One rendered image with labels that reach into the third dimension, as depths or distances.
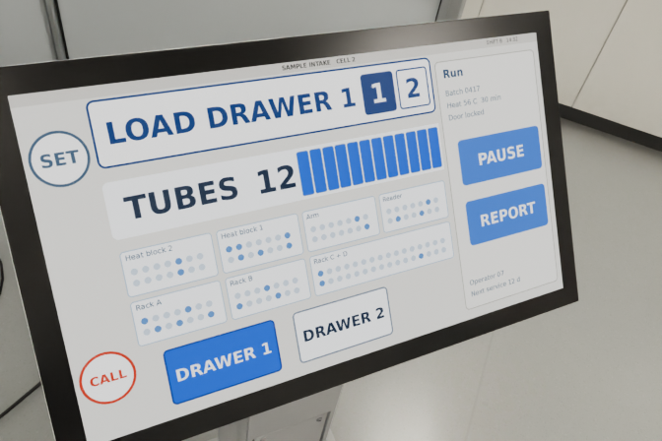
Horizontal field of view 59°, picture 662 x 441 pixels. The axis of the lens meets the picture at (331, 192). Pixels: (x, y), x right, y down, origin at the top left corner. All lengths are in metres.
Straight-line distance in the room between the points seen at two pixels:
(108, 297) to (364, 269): 0.22
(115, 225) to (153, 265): 0.04
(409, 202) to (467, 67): 0.14
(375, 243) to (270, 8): 0.87
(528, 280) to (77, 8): 1.35
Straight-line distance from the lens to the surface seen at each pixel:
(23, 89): 0.47
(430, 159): 0.56
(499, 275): 0.62
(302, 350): 0.53
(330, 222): 0.51
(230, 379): 0.52
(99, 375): 0.50
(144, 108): 0.47
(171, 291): 0.49
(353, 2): 1.24
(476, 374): 1.77
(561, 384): 1.86
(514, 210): 0.62
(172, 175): 0.47
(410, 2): 1.19
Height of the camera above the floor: 1.45
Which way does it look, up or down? 44 degrees down
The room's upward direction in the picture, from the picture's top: 11 degrees clockwise
